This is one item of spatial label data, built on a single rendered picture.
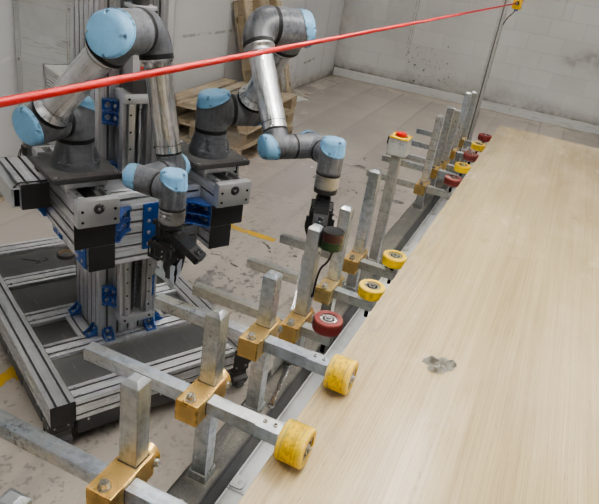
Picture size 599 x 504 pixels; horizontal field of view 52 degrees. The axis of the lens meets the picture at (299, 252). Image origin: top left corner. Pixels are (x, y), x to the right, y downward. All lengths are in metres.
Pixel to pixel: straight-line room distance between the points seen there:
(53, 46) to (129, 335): 2.11
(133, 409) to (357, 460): 0.47
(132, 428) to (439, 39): 8.84
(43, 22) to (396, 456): 3.48
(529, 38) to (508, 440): 8.27
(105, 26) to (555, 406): 1.43
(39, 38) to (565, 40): 7.03
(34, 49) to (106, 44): 2.62
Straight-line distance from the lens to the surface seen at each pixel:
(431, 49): 9.61
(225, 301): 1.77
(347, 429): 1.34
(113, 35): 1.67
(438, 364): 1.58
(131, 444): 1.09
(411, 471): 1.30
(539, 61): 9.45
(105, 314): 2.62
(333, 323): 1.64
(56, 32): 4.15
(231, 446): 1.54
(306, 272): 1.65
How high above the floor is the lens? 1.79
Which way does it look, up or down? 27 degrees down
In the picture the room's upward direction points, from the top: 9 degrees clockwise
